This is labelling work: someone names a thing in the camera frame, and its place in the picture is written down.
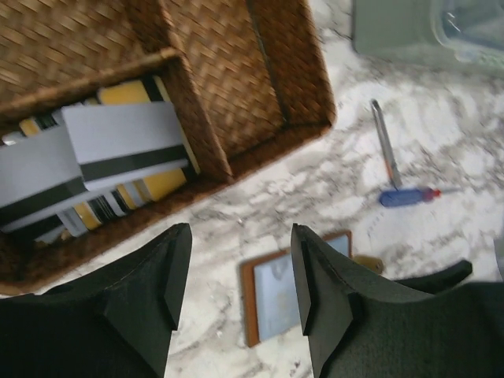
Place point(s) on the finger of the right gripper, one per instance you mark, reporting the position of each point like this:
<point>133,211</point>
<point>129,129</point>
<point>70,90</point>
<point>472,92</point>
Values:
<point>440,281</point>

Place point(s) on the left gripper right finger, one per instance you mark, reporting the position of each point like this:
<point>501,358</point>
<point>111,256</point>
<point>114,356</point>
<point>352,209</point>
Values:
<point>361,324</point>

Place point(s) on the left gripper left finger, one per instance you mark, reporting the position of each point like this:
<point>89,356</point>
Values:
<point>116,321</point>

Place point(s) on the brown leather card holder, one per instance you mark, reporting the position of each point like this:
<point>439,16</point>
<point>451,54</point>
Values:
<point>270,302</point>

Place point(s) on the brown woven basket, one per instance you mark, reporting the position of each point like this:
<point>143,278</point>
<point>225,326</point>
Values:
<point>247,79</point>

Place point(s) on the stack of credit cards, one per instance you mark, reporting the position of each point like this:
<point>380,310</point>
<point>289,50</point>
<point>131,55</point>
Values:
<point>79,167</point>

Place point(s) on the clear lidded plastic box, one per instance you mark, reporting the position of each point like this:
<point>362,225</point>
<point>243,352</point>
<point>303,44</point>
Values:
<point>452,35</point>

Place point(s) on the blue handled screwdriver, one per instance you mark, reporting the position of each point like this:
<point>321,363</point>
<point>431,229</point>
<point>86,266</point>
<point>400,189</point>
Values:
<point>409,197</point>

